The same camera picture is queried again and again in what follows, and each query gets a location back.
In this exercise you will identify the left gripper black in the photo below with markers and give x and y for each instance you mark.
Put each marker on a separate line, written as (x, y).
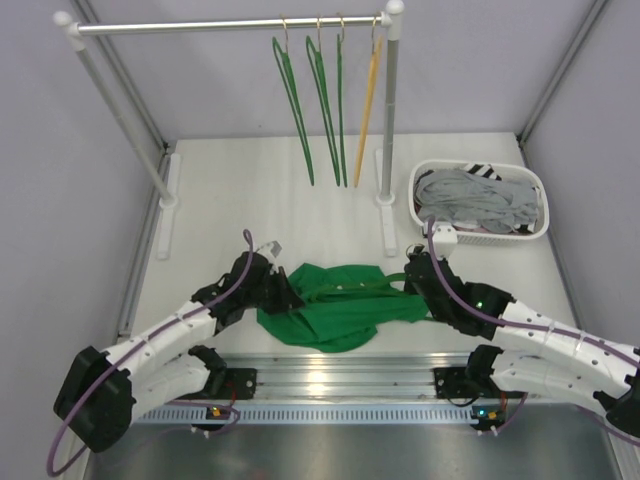
(275, 289)

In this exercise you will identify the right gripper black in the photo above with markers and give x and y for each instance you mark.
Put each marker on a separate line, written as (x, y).
(409, 286)

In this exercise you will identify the green hanger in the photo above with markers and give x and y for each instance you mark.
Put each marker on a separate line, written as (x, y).
(378, 299)
(284, 65)
(316, 62)
(339, 59)

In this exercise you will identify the green tank top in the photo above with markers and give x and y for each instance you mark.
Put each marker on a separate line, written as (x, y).
(323, 327)

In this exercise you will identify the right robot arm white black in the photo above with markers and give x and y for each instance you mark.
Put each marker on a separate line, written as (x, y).
(527, 352)

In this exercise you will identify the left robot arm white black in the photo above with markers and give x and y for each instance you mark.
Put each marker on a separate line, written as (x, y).
(104, 392)

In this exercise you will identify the yellow hanger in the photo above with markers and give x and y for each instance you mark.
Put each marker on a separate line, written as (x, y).
(376, 48)

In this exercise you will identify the grey clothes in basket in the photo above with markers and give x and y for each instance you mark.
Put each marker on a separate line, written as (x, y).
(472, 202)

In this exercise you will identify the black white striped garment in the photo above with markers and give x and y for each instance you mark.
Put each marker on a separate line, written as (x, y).
(482, 170)

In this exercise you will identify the metal clothes rack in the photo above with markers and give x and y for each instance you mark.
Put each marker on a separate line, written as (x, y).
(390, 19)

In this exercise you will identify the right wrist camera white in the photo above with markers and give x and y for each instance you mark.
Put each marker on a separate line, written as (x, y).
(445, 240)

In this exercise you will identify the aluminium mounting rail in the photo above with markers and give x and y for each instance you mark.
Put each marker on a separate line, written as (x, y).
(442, 376)

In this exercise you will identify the white slotted cable duct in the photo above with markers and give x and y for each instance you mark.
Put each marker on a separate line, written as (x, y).
(334, 414)

